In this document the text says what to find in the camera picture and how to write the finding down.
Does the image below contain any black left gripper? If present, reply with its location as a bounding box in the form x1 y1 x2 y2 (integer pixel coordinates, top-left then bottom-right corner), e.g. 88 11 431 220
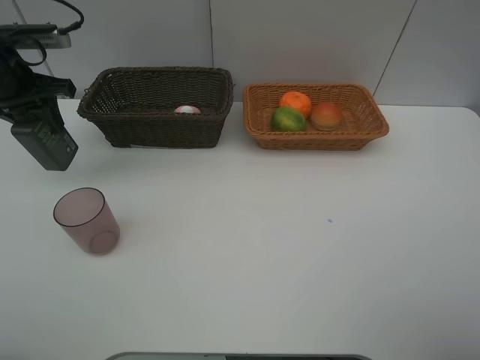
0 46 77 135

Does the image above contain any dark green pump bottle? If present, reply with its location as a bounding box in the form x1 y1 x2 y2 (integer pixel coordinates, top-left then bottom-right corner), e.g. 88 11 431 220
10 121 78 171

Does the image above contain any translucent pink plastic cup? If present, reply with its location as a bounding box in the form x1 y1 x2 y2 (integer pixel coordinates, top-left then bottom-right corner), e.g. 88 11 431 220
53 187 120 256

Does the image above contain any pink spray bottle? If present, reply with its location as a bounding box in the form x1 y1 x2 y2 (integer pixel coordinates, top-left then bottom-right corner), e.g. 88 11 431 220
175 105 201 114

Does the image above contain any green mango fruit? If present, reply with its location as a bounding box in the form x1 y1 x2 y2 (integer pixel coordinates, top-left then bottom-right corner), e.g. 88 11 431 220
270 106 307 132

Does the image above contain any orange tangerine fruit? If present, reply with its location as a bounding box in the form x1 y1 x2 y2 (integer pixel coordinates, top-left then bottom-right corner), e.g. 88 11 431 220
279 91 312 119

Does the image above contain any red yellow peach fruit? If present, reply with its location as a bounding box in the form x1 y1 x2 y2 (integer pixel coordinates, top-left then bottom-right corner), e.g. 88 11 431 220
310 102 342 131

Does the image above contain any dark brown wicker basket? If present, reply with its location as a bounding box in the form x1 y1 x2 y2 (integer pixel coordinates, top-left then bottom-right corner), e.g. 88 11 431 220
77 67 234 149

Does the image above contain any light brown wicker basket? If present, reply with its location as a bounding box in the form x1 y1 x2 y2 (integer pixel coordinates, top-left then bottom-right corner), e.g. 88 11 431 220
243 83 389 151

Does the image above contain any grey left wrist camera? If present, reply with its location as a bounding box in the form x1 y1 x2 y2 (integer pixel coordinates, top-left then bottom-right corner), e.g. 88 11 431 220
1 24 71 50

